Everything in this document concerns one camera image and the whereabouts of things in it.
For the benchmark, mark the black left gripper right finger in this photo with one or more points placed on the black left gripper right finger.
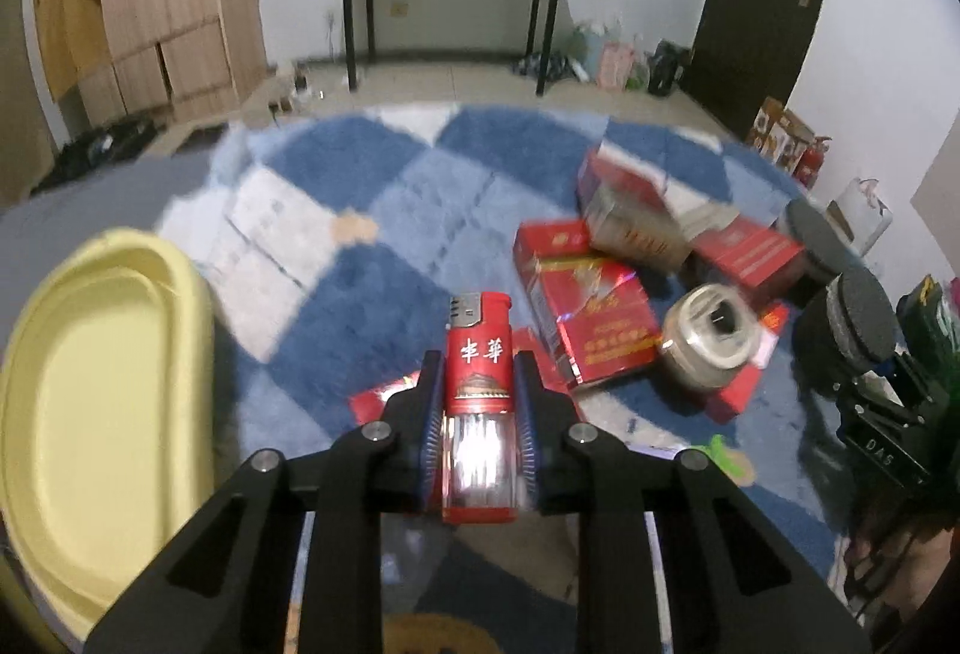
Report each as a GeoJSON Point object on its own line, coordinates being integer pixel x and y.
{"type": "Point", "coordinates": [672, 555]}

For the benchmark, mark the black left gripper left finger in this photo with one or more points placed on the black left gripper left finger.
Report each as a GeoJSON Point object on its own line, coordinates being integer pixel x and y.
{"type": "Point", "coordinates": [224, 582]}

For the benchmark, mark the red cigarette lighter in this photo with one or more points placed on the red cigarette lighter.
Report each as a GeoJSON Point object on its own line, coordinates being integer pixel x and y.
{"type": "Point", "coordinates": [479, 455]}

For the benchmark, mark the red Diamond cigarette pack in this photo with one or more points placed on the red Diamond cigarette pack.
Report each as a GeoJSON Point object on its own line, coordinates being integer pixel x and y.
{"type": "Point", "coordinates": [592, 310]}

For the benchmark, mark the yellow plastic tray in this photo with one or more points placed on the yellow plastic tray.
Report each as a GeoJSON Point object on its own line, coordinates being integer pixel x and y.
{"type": "Point", "coordinates": [106, 419]}

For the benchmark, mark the silver round ashtray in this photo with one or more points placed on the silver round ashtray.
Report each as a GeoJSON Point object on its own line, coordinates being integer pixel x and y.
{"type": "Point", "coordinates": [707, 337]}

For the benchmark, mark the red cigarette box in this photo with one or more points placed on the red cigarette box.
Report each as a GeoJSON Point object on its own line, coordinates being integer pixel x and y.
{"type": "Point", "coordinates": [759, 262]}

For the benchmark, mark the blue white checkered rug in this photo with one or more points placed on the blue white checkered rug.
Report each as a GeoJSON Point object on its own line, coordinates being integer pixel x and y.
{"type": "Point", "coordinates": [333, 247]}

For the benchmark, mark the red white cigarette carton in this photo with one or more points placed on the red white cigarette carton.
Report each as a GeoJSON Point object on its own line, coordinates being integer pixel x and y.
{"type": "Point", "coordinates": [642, 221]}

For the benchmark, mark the red fire extinguisher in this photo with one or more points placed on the red fire extinguisher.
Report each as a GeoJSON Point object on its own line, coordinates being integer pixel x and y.
{"type": "Point", "coordinates": [809, 166]}

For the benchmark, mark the black suitcase on floor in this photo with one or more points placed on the black suitcase on floor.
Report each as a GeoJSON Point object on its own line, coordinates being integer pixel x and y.
{"type": "Point", "coordinates": [122, 141]}

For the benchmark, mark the wooden wardrobe cabinet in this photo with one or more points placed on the wooden wardrobe cabinet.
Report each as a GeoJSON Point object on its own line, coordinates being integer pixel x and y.
{"type": "Point", "coordinates": [150, 1]}

